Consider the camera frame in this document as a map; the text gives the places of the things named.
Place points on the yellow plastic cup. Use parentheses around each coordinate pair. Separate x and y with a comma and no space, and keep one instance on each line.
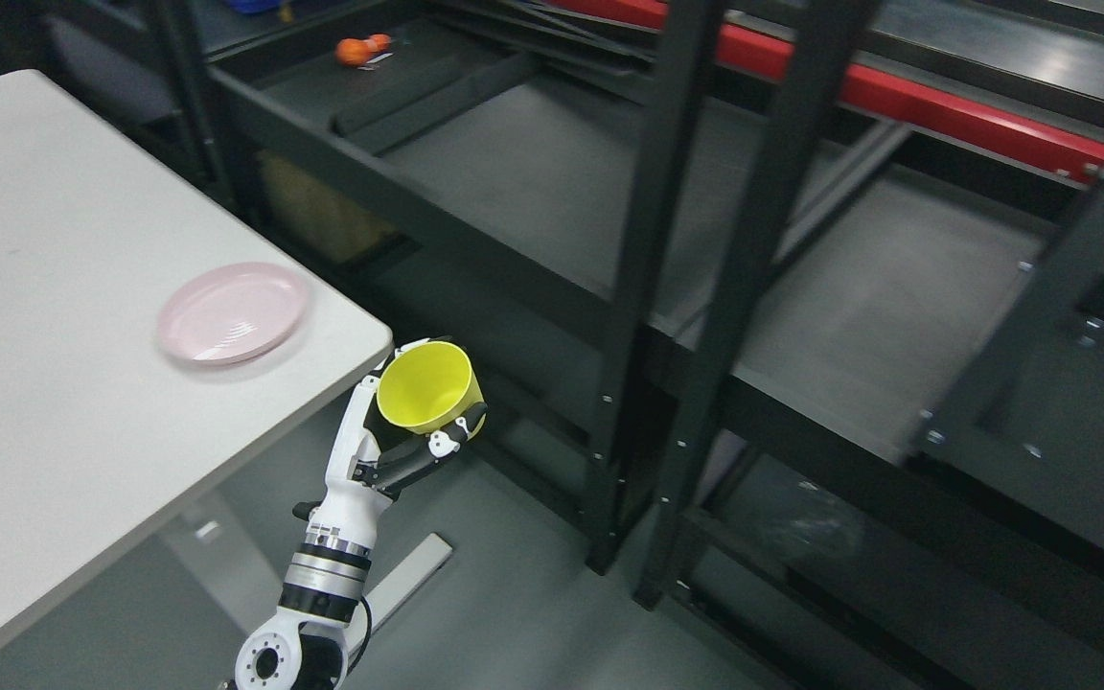
(429,386)

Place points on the white work table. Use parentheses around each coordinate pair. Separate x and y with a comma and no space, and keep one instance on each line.
(103,437)

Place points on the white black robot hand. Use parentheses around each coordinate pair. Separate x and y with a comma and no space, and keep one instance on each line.
(373,461)

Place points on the orange toy on shelf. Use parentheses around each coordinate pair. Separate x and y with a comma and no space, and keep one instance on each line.
(358,52)

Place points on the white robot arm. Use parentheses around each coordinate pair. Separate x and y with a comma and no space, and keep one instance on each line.
(304,644)

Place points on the red metal beam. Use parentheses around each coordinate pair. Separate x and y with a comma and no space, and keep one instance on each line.
(1039,145)

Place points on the pink plastic plate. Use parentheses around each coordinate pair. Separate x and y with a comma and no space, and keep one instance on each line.
(233,313)

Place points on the black metal shelf rack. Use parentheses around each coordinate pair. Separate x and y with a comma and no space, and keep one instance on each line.
(911,322)

